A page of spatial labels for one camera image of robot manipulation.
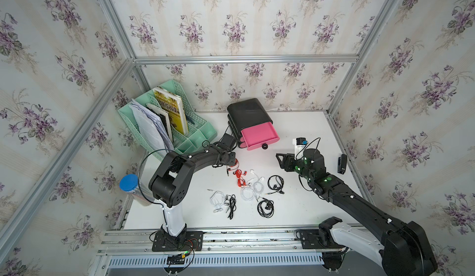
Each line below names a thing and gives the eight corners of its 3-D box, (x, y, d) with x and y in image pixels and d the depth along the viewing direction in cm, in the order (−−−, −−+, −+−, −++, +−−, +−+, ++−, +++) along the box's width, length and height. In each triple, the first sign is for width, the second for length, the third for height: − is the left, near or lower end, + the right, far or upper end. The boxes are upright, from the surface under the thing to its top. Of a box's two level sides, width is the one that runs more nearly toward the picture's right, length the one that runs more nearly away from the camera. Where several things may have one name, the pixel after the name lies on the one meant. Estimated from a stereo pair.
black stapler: (336, 173, 96) (341, 168, 92) (337, 158, 102) (341, 153, 98) (342, 174, 95) (347, 170, 91) (343, 159, 101) (347, 154, 97)
